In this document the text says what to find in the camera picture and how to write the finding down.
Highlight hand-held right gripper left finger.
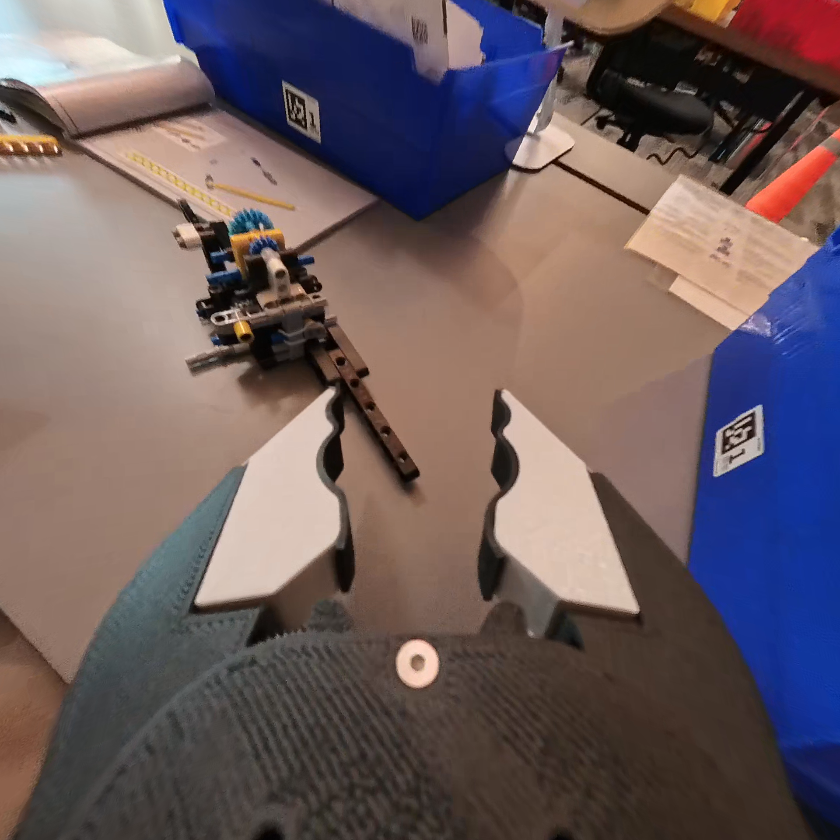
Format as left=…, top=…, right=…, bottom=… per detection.
left=193, top=387, right=357, bottom=632

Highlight yellow lego beam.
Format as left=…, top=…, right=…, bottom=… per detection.
left=0, top=133, right=64, bottom=158

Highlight black office chair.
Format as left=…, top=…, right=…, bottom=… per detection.
left=583, top=26, right=718, bottom=154

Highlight lego technic assembly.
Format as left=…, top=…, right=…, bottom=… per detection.
left=172, top=200, right=421, bottom=488

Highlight beige fabric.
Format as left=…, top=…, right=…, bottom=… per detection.
left=0, top=613, right=80, bottom=840

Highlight tan desk with black legs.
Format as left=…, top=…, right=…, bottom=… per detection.
left=577, top=0, right=840, bottom=198

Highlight printed paper sheet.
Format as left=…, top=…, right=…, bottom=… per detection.
left=623, top=174, right=823, bottom=311

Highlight red bin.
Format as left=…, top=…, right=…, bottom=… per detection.
left=728, top=0, right=840, bottom=64

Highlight orange traffic cone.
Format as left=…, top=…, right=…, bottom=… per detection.
left=745, top=128, right=840, bottom=225

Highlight lego instruction booklet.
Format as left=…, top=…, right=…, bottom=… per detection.
left=0, top=56, right=380, bottom=252

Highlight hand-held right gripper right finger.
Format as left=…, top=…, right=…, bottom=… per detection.
left=478, top=388, right=642, bottom=637

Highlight white monitor stand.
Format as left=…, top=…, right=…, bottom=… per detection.
left=511, top=0, right=580, bottom=173

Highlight white paper sheet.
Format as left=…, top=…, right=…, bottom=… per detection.
left=668, top=276, right=770, bottom=332

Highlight blue plastic bin with papers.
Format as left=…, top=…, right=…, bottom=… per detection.
left=163, top=0, right=567, bottom=222

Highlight white papers in bin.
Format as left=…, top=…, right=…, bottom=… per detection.
left=333, top=0, right=488, bottom=84

